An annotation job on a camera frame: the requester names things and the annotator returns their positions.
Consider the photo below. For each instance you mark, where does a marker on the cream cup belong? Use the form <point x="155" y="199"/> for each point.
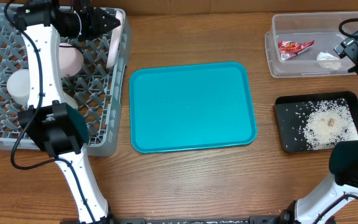
<point x="71" y="101"/>

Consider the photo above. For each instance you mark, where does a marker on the clear plastic bin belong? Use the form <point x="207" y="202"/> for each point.
<point x="322" y="27"/>

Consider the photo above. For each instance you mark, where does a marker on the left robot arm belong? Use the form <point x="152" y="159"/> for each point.
<point x="56" y="127"/>

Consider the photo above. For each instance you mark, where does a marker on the grey-green bowl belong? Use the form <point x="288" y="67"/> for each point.
<point x="18" y="86"/>

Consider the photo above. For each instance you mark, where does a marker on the spilled rice grains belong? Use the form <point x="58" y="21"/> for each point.
<point x="317" y="125"/>

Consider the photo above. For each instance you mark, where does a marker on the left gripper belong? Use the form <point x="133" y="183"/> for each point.
<point x="100" y="23"/>

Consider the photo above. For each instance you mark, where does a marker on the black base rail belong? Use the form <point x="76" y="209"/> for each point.
<point x="270" y="219"/>

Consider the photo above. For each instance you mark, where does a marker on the large white plate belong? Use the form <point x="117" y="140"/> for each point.
<point x="115" y="41"/>

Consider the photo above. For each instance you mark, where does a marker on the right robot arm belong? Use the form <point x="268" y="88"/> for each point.
<point x="340" y="186"/>

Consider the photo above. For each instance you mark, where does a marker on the grey dish rack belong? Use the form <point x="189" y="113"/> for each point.
<point x="96" y="89"/>

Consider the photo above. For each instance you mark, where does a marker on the white napkin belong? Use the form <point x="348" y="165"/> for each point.
<point x="329" y="61"/>

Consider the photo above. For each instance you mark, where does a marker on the small pink bowl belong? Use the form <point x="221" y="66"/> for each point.
<point x="70" y="60"/>

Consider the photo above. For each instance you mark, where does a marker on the red snack wrapper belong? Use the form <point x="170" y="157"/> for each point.
<point x="290" y="49"/>

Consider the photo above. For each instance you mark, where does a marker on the teal serving tray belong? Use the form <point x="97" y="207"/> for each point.
<point x="191" y="107"/>

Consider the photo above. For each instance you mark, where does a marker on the black tray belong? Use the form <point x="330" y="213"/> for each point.
<point x="283" y="101"/>

